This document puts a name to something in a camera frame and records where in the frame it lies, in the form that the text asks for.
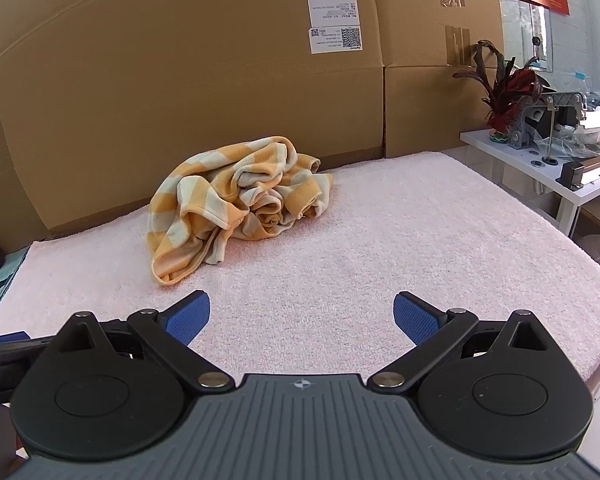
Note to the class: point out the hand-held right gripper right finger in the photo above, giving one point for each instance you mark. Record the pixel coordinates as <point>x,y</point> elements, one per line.
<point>412,312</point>

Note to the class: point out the pink towel blanket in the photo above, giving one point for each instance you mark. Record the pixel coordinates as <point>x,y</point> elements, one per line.
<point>380,240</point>

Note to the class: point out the white side table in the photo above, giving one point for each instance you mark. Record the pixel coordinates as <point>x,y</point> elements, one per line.
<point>530,170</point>

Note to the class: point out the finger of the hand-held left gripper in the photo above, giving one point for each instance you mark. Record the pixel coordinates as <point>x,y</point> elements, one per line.
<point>10,346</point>

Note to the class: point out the grey metal machine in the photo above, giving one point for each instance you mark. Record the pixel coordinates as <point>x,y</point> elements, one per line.
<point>540,117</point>

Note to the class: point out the white label with square code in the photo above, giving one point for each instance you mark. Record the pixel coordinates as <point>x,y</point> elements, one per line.
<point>335,39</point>

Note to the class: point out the cardboard box with small label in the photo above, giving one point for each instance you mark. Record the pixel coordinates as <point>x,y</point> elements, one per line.
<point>5,160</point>

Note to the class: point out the cardboard box with clear tape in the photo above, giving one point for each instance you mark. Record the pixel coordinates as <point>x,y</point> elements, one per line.
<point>430,20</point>

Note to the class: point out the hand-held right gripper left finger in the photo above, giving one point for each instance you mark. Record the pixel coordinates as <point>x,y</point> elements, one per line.
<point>190,312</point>

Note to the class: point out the aluminium rail with black bracket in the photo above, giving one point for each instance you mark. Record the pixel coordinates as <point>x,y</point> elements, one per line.
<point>592,170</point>

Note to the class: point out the clear tape patch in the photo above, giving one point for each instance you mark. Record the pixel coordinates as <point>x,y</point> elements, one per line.
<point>455,45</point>

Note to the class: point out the white shipping label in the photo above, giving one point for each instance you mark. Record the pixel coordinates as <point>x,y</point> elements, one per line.
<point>332,9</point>

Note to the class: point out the red-leaf potted plant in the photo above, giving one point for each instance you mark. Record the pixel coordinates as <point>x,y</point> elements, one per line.
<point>510,95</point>

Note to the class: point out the large cardboard box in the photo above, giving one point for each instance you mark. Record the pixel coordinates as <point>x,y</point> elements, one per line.
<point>180,85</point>

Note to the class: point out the clear plastic bags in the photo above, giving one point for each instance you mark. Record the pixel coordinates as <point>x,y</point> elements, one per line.
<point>587,142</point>

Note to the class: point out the orange striped shirt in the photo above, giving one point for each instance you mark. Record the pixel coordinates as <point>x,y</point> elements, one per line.
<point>205,195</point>

